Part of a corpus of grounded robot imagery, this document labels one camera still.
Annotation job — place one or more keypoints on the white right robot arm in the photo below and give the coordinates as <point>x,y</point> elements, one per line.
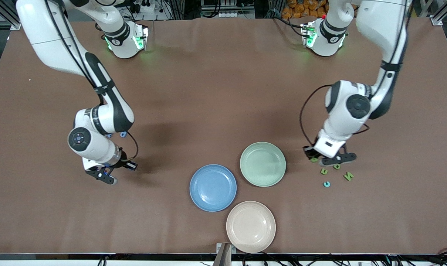
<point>49,37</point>

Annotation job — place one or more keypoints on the green foam letter N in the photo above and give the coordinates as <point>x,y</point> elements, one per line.
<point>348,176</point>

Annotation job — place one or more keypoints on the metal table edge rail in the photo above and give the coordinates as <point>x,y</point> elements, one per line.
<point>60,256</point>

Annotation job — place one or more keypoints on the white power strip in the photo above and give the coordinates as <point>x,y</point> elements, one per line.
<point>229,14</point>

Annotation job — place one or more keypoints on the bag of oranges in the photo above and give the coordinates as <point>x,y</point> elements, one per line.
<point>301,9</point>

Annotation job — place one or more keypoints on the green plate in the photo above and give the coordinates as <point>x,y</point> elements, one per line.
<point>253,173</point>

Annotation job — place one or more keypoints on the brown table cover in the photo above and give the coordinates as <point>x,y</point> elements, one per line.
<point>208,92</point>

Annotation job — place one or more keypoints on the aluminium frame profile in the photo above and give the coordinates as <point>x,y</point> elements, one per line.
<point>438,18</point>
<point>14,26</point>

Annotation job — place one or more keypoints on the metal bracket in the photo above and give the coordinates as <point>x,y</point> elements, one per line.
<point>225,256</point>

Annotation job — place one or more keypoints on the blue plate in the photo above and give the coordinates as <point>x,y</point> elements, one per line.
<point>223,177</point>

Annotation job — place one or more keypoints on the beige plate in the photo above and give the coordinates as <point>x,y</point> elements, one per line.
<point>251,227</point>

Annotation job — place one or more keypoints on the power strip with plugs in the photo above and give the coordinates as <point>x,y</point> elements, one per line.
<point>147,6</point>

